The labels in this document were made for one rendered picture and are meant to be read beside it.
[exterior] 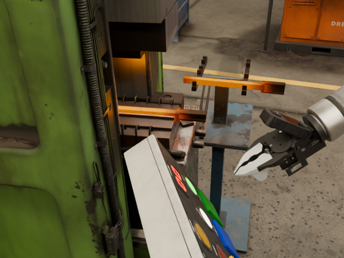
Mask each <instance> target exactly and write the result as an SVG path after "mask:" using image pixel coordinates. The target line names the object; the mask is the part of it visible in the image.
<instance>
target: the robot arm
mask: <svg viewBox="0 0 344 258"><path fill-rule="evenodd" d="M259 117H260V118H261V119H262V122H263V123H264V124H265V125H266V126H268V127H270V128H275V129H276V130H274V131H271V132H268V133H266V134H265V135H263V136H261V137H259V138H258V139H256V140H255V141H254V142H253V143H252V144H251V145H250V147H249V148H248V149H247V150H246V152H245V154H244V155H243V157H242V158H241V159H240V161H239V163H238V165H237V167H236V169H235V170H234V174H235V176H236V177H242V176H248V175H251V176H253V177H254V178H256V179H257V180H258V181H264V180H265V179H266V178H267V172H268V170H269V169H271V168H273V167H276V166H278V165H279V166H280V167H281V169H282V170H285V171H286V173H287V175H288V176H291V175H293V174H294V173H296V172H297V171H299V170H300V169H302V168H304V167H305V166H307V165H308V162H307V160H306V159H307V158H308V157H310V156H311V155H313V154H314V153H316V152H318V151H319V150H321V149H322V148H324V147H325V146H326V144H325V141H326V140H327V141H330V142H333V141H334V140H336V139H337V138H339V137H340V136H342V135H344V85H343V86H342V87H340V88H339V89H337V90H336V91H334V92H333V93H331V94H330V95H328V96H327V97H325V98H324V99H322V100H320V101H319V102H317V103H316V104H314V105H312V106H311V107H309V108H308V109H307V114H306V115H305V116H303V122H304V124H303V123H302V122H301V121H298V120H296V119H293V118H291V117H288V116H286V115H283V114H281V113H279V112H278V111H276V110H273V109H268V108H266V107H265V108H264V109H263V111H262V113H261V114H260V116H259ZM266 148H267V149H268V151H267V150H266ZM268 152H269V154H268ZM299 163H301V165H302V166H301V167H300V168H298V169H297V170H295V171H293V172H292V171H291V169H292V168H293V167H294V166H296V165H298V164H299ZM293 164H294V165H293Z"/></svg>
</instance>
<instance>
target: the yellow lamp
mask: <svg viewBox="0 0 344 258"><path fill-rule="evenodd" d="M196 228H197V231H198V233H199V235H200V236H201V238H202V240H203V241H204V242H205V244H206V245H207V246H208V247H210V243H209V241H208V239H207V237H206V235H205V233H204V232H203V230H202V229H201V228H200V226H199V225H198V224H196Z"/></svg>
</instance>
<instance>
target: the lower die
mask: <svg viewBox="0 0 344 258"><path fill-rule="evenodd" d="M118 105H120V106H135V107H143V108H158V109H172V110H176V109H177V107H179V105H172V106H171V105H170V104H160V105H158V104H156V103H148V104H146V103H142V102H136V103H134V102H127V101H124V102H122V101H118ZM119 118H120V126H121V128H122V125H123V124H124V123H125V124H126V130H125V129H124V128H123V132H124V142H125V144H126V146H135V145H136V137H135V127H136V125H137V124H139V126H140V130H138V128H137V137H138V143H140V142H141V141H142V140H144V139H145V138H147V137H148V136H149V127H150V126H151V125H152V126H153V132H152V131H151V132H150V134H151V135H152V134H153V135H154V136H155V137H157V139H158V140H159V142H160V143H161V144H162V145H163V146H164V148H165V149H171V148H172V146H173V143H174V139H175V136H176V133H177V129H178V126H179V122H175V117H174V116H164V115H150V114H136V113H122V112H119ZM119 137H120V145H122V144H123V141H122V132H121V133H120V134H119Z"/></svg>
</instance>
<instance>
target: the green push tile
mask: <svg viewBox="0 0 344 258"><path fill-rule="evenodd" d="M197 191H198V193H199V195H200V197H201V199H202V202H203V204H204V206H205V208H206V210H207V212H208V213H209V214H210V215H211V217H212V218H213V219H215V220H216V221H217V222H218V224H219V225H220V226H221V227H223V224H222V222H221V220H220V218H219V216H218V214H217V212H216V210H215V208H214V206H213V204H212V203H211V202H210V201H209V199H208V198H207V197H206V196H205V195H204V194H203V192H202V191H201V190H200V189H198V190H197Z"/></svg>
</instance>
